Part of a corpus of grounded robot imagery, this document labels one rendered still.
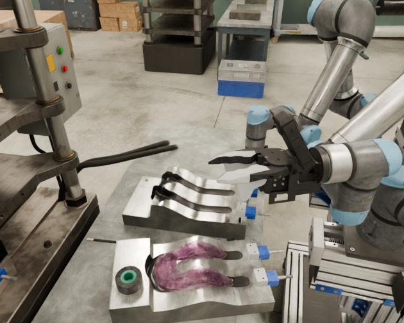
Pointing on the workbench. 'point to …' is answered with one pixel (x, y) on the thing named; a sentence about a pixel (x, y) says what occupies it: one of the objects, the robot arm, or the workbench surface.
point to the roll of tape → (134, 273)
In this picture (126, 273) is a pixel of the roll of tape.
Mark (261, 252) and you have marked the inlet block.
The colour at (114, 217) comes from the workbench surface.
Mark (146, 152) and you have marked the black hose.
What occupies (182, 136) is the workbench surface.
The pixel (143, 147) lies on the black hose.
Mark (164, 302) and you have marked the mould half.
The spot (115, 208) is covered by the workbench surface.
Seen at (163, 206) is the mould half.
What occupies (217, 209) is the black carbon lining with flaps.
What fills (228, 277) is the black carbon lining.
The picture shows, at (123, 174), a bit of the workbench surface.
